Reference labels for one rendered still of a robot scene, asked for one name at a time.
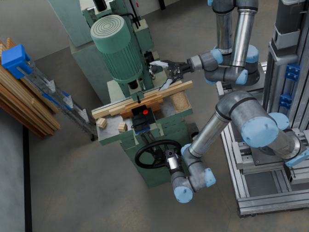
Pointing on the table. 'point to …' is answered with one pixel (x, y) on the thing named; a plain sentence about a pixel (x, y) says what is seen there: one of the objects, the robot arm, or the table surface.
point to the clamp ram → (139, 110)
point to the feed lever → (150, 60)
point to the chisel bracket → (136, 92)
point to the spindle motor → (117, 48)
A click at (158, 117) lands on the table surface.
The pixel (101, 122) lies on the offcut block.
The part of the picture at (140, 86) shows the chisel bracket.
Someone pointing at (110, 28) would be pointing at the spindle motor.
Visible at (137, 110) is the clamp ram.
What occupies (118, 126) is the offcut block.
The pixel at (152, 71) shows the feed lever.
